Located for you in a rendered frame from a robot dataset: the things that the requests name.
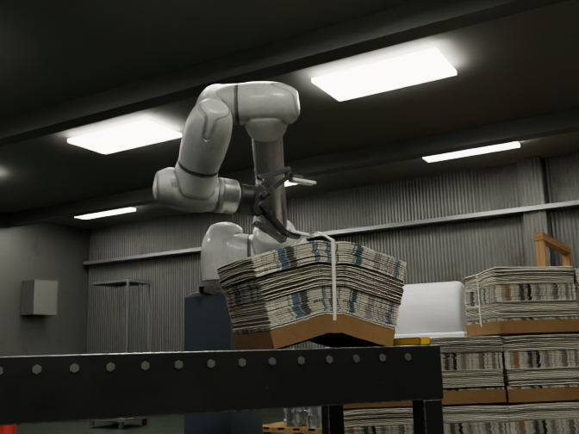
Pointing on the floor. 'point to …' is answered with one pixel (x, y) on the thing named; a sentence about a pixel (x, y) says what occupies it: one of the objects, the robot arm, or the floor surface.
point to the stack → (462, 347)
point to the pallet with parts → (298, 422)
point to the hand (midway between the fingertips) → (309, 207)
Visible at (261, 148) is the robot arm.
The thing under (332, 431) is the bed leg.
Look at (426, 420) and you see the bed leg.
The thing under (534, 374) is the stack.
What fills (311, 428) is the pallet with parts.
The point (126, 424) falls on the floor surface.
